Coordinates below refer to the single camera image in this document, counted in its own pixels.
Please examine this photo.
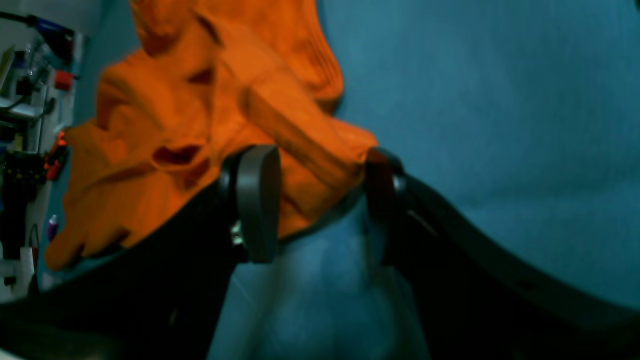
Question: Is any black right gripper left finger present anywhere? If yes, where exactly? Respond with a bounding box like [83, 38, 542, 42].
[1, 145, 282, 360]

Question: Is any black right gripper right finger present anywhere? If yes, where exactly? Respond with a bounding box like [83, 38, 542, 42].
[363, 147, 640, 360]

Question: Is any orange t-shirt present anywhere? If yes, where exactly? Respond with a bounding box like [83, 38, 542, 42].
[44, 0, 377, 272]

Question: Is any purple glue tube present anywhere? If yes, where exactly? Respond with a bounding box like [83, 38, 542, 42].
[46, 214, 59, 243]

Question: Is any orange black screwdriver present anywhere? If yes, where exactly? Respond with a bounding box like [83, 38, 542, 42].
[46, 130, 68, 166]

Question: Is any orange black utility knife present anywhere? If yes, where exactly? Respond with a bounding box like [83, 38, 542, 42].
[45, 148, 69, 182]

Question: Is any black round device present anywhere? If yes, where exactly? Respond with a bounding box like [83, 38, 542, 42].
[0, 151, 47, 260]

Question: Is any teal tablecloth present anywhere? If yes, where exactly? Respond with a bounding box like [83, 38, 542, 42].
[35, 0, 640, 360]

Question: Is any small orange block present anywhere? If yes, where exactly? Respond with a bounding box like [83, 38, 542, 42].
[54, 70, 76, 92]

